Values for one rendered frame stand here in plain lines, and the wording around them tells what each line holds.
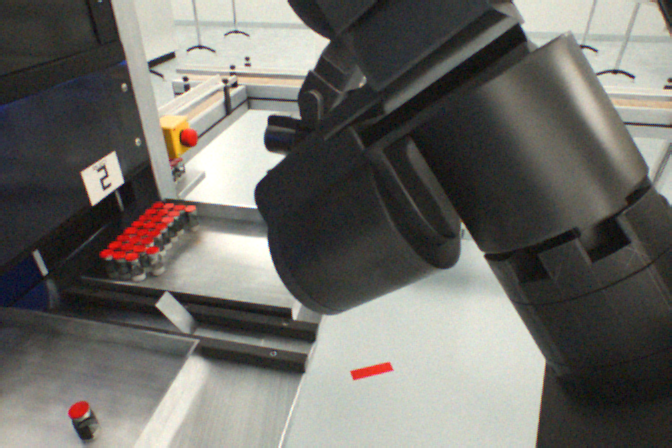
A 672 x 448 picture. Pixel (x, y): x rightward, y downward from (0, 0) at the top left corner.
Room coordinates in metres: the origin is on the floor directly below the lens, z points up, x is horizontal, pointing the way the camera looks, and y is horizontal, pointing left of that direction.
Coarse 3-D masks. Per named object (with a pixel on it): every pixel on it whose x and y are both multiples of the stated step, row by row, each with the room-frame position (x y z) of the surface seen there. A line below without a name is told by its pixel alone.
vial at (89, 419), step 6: (90, 408) 0.29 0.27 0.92; (90, 414) 0.29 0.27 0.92; (72, 420) 0.28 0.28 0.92; (78, 420) 0.28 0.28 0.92; (84, 420) 0.28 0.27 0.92; (90, 420) 0.28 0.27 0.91; (96, 420) 0.29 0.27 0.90; (78, 426) 0.28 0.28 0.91; (84, 426) 0.28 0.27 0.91; (90, 426) 0.28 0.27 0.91; (96, 426) 0.29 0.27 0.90; (96, 432) 0.28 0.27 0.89; (96, 438) 0.28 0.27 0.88
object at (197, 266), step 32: (224, 224) 0.73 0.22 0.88; (256, 224) 0.73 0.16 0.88; (192, 256) 0.62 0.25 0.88; (224, 256) 0.62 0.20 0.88; (256, 256) 0.62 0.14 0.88; (96, 288) 0.52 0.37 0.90; (128, 288) 0.51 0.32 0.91; (160, 288) 0.50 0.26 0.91; (192, 288) 0.54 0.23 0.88; (224, 288) 0.54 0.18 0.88; (256, 288) 0.54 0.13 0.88
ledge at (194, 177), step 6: (186, 168) 0.99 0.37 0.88; (192, 174) 0.96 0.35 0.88; (198, 174) 0.96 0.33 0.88; (204, 174) 0.97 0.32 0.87; (186, 180) 0.92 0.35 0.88; (192, 180) 0.92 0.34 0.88; (198, 180) 0.94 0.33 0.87; (180, 186) 0.89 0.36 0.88; (186, 186) 0.89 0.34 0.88; (192, 186) 0.91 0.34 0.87; (180, 192) 0.87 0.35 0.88; (186, 192) 0.88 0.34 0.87; (180, 198) 0.86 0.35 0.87
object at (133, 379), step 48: (0, 336) 0.43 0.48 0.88; (48, 336) 0.43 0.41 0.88; (96, 336) 0.43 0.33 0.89; (144, 336) 0.41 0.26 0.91; (0, 384) 0.35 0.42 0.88; (48, 384) 0.35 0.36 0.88; (96, 384) 0.35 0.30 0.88; (144, 384) 0.35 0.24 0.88; (0, 432) 0.29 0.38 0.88; (48, 432) 0.29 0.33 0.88; (144, 432) 0.27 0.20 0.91
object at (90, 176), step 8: (104, 160) 0.67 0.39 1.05; (112, 160) 0.69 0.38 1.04; (88, 168) 0.63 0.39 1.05; (96, 168) 0.65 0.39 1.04; (112, 168) 0.68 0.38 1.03; (88, 176) 0.63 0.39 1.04; (96, 176) 0.64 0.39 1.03; (112, 176) 0.68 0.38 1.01; (120, 176) 0.70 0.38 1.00; (88, 184) 0.62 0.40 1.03; (96, 184) 0.64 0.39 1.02; (112, 184) 0.67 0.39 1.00; (120, 184) 0.69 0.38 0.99; (88, 192) 0.62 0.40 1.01; (96, 192) 0.63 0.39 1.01; (104, 192) 0.65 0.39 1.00; (96, 200) 0.63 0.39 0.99
